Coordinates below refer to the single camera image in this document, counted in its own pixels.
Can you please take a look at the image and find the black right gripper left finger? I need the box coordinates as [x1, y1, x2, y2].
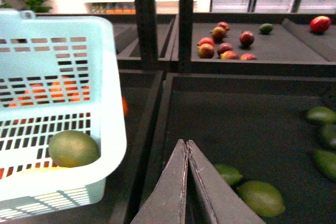
[131, 139, 188, 224]

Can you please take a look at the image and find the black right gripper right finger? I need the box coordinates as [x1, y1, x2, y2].
[186, 140, 264, 223]

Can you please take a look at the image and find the light blue plastic basket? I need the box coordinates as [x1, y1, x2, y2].
[1, 9, 127, 223]

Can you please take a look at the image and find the green avocado top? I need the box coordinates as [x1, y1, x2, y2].
[214, 164, 243, 186]

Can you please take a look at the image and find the black avocado crate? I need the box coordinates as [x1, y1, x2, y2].
[140, 73, 335, 223]

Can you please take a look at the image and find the green avocado front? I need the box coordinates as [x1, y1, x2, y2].
[312, 150, 335, 182]

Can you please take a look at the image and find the red mango far right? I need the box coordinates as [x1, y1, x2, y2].
[310, 16, 332, 34]

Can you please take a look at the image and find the orange tangerine centre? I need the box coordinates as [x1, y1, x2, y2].
[122, 97, 129, 116]

